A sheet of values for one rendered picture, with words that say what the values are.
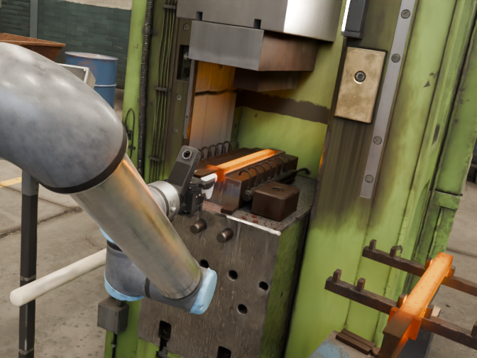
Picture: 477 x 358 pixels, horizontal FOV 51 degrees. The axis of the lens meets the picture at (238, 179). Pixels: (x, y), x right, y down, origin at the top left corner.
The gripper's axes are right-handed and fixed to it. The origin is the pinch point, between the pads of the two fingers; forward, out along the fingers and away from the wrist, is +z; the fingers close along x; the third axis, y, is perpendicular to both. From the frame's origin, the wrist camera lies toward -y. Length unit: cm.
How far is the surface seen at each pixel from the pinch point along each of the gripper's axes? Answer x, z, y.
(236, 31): 0.4, 3.8, -35.1
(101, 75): -321, 326, 36
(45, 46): -511, 422, 29
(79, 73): -44.0, -0.8, -18.1
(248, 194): 9.7, 3.3, 3.8
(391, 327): 53, -39, 2
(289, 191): 18.3, 9.6, 2.2
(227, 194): 4.1, 3.0, 5.5
